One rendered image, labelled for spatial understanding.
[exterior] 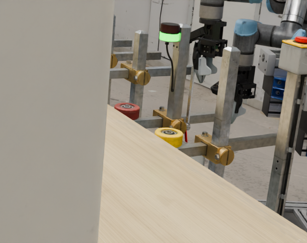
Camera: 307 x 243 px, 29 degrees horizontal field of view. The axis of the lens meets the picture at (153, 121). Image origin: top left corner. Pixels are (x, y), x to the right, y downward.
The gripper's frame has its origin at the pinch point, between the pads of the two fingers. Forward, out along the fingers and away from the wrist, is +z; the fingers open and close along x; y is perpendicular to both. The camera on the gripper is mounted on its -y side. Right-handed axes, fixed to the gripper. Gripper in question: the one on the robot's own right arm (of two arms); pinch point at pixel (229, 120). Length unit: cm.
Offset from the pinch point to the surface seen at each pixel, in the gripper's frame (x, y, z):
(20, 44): -139, -124, -61
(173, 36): -6.8, -31.2, -32.2
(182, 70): -5.6, -25.9, -21.2
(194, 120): -1.5, -16.0, -2.0
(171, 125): -6.8, -28.7, -3.6
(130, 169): -44, -64, -9
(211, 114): -1.5, -9.2, -3.6
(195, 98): 270, 181, 86
